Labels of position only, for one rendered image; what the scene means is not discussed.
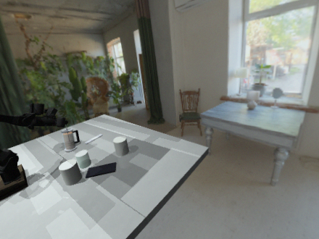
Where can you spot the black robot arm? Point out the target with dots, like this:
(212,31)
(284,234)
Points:
(8,160)

